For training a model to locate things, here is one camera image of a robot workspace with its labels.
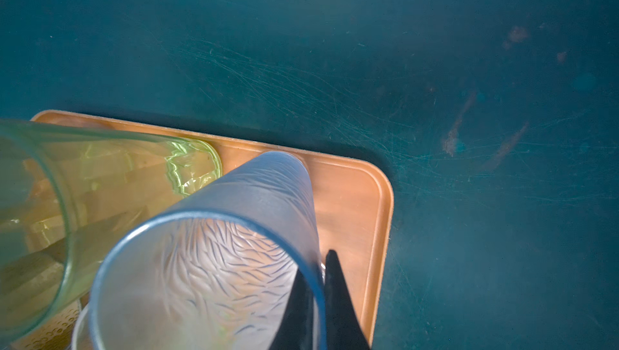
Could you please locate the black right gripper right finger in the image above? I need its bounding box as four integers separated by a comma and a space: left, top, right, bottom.
325, 249, 370, 350

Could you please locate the tall green glass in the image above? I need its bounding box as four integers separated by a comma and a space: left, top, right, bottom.
1, 119, 222, 345

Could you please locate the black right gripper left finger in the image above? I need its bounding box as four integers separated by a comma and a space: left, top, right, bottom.
269, 270, 314, 350

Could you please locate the brown textured glass front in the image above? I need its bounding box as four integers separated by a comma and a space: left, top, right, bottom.
7, 300, 82, 350

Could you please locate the orange plastic tray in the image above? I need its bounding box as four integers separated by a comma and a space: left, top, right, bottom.
33, 110, 394, 340

